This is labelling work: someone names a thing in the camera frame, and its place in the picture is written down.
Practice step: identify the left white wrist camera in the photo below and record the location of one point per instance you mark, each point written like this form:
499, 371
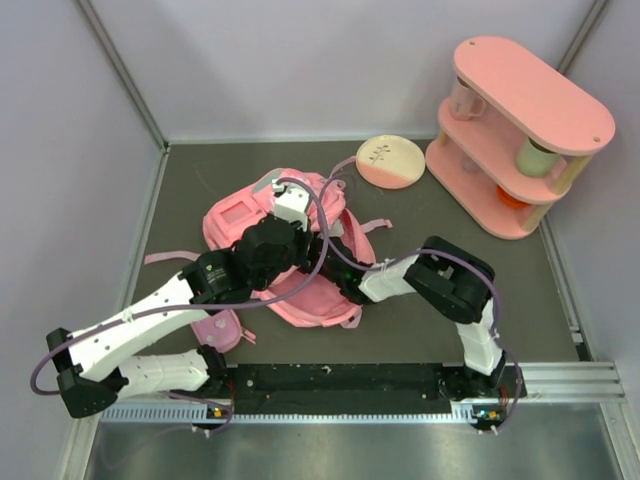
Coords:
291, 203

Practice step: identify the orange bowl on shelf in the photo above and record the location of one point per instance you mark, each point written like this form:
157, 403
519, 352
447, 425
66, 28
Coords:
509, 200

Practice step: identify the cream and pink plate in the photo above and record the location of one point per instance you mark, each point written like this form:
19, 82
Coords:
390, 162

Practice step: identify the pink mug on shelf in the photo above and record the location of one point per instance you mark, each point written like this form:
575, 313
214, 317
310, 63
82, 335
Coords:
464, 102

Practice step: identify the pale green cup on shelf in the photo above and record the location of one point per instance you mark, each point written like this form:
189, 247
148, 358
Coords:
535, 161

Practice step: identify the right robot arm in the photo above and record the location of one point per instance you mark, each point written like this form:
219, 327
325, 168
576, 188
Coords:
455, 283

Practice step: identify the pink student backpack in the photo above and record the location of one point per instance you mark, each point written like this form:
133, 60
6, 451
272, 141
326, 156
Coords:
320, 303

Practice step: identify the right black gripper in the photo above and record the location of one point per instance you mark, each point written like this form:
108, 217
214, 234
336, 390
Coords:
316, 241

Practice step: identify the pink three-tier shelf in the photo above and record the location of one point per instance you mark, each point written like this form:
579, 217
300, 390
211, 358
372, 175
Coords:
525, 99

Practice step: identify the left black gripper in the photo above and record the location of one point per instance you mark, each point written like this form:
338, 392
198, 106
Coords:
303, 239

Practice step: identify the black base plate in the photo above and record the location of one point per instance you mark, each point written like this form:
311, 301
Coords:
329, 403

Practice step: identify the grey slotted cable duct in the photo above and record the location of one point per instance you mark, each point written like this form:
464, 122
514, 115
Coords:
155, 413

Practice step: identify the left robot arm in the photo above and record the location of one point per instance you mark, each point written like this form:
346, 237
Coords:
101, 365

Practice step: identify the purple cartoon pencil case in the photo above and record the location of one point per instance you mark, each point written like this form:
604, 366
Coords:
222, 331

